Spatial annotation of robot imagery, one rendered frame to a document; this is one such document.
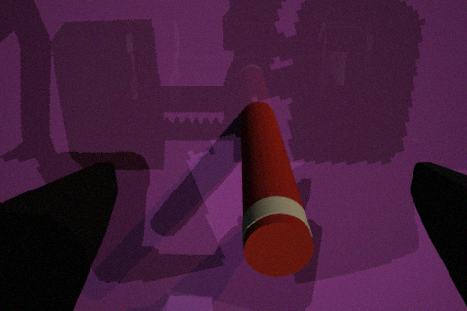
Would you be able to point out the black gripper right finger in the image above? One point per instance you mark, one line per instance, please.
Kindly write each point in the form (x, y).
(440, 197)

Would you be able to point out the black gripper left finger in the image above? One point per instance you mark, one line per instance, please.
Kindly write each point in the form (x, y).
(49, 238)

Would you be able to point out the red peg with white band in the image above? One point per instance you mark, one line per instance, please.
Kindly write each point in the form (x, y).
(276, 238)

